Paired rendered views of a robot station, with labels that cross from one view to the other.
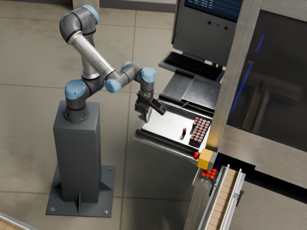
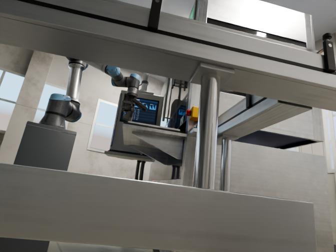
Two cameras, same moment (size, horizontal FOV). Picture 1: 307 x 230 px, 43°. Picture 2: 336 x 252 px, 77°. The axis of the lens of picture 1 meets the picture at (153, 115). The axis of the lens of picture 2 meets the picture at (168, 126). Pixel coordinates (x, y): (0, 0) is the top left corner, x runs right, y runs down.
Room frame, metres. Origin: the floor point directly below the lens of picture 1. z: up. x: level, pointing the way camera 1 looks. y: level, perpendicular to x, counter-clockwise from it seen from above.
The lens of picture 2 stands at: (0.24, 0.43, 0.54)
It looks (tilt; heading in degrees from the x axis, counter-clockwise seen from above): 16 degrees up; 332
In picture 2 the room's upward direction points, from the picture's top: 7 degrees clockwise
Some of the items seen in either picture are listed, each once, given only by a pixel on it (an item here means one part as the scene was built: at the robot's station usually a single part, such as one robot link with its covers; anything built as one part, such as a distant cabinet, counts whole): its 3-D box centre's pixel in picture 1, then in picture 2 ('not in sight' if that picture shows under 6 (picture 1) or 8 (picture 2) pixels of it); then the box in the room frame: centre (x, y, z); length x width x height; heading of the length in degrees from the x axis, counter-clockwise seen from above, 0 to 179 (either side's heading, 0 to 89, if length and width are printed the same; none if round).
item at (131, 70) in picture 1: (130, 72); (119, 80); (1.58, 0.14, 1.21); 0.11 x 0.11 x 0.08; 56
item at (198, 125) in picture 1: (195, 131); not in sight; (1.51, -0.25, 0.90); 0.18 x 0.02 x 0.05; 161
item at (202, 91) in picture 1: (214, 96); not in sight; (1.84, -0.36, 0.90); 0.34 x 0.26 x 0.04; 71
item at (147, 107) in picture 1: (145, 101); (129, 103); (1.54, 0.05, 1.06); 0.09 x 0.08 x 0.12; 71
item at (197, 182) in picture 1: (209, 180); (201, 134); (1.21, -0.32, 0.87); 0.14 x 0.13 x 0.02; 71
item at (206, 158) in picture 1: (206, 159); (196, 114); (1.24, -0.28, 0.99); 0.08 x 0.07 x 0.07; 71
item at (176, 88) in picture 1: (193, 113); (154, 141); (1.70, -0.24, 0.87); 0.70 x 0.48 x 0.02; 161
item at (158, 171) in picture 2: not in sight; (159, 168); (2.30, -0.62, 0.73); 1.98 x 0.01 x 0.25; 161
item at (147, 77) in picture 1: (147, 79); (133, 82); (1.54, 0.05, 1.22); 0.09 x 0.08 x 0.11; 56
